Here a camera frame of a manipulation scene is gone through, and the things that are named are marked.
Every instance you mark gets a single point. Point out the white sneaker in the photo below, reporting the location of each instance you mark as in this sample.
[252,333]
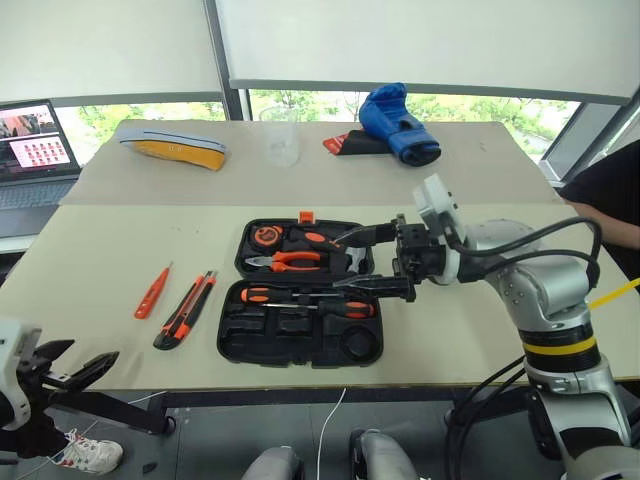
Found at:
[92,452]

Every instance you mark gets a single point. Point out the bare person forearm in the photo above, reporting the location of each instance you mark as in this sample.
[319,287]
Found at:
[607,225]

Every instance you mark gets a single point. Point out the orange voltage tester pen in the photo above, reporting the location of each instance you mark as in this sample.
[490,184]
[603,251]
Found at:
[150,295]

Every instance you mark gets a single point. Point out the grey window frame post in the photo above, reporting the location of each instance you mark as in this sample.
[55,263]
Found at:
[235,100]

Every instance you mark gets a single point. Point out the black table leg bar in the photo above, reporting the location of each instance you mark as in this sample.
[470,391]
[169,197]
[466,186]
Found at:
[115,407]

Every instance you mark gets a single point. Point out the black tool case orange latch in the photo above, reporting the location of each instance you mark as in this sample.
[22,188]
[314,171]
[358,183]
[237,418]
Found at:
[300,340]

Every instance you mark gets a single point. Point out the orange black tape measure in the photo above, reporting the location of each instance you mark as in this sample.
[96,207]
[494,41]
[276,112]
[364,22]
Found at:
[266,235]

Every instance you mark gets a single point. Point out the red black pouch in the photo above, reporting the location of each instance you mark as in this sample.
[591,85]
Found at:
[350,144]

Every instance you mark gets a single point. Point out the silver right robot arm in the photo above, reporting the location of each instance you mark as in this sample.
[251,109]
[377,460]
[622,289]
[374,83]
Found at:
[550,290]

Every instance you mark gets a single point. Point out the grey laptop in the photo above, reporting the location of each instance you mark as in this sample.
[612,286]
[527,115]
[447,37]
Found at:
[35,150]

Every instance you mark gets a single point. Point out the blue boxing glove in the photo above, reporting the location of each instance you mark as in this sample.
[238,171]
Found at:
[395,120]

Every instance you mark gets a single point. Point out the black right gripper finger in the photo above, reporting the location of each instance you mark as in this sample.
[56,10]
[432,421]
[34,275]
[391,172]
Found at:
[380,233]
[385,286]

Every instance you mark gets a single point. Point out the black orange utility knife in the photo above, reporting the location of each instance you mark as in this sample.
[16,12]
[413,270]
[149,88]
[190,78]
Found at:
[185,312]

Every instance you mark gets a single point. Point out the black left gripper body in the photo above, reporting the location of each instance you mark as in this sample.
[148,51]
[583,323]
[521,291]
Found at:
[35,382]

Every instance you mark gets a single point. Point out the silver right robot leg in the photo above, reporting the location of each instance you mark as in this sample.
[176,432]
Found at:
[382,455]

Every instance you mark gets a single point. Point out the white roller blind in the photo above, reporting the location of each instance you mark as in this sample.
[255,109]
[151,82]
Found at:
[100,45]
[425,40]

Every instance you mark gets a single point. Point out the clear plastic measuring cup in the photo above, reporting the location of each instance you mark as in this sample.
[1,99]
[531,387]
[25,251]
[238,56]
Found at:
[281,145]

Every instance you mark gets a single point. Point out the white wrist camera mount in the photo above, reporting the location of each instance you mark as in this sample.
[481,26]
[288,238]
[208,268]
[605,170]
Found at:
[440,205]
[15,350]

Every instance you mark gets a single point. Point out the person in black shirt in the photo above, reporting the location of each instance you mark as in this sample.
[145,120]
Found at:
[610,175]

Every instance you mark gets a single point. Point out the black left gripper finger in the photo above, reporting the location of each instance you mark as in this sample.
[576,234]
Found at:
[92,370]
[54,352]

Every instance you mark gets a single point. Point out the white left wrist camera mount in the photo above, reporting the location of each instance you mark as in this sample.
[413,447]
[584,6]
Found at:
[15,350]

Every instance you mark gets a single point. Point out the yellow grey sponge brush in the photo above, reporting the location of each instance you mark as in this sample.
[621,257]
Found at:
[175,147]

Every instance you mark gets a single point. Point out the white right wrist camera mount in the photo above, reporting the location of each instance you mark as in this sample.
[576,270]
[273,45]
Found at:
[440,205]

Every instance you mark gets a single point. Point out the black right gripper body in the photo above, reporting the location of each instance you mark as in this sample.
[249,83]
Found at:
[420,255]

